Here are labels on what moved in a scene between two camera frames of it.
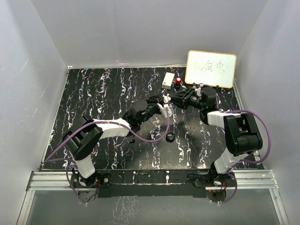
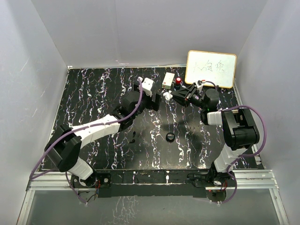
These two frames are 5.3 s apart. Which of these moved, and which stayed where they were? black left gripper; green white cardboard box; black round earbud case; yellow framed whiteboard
Moved: black left gripper
Stayed: black round earbud case; green white cardboard box; yellow framed whiteboard
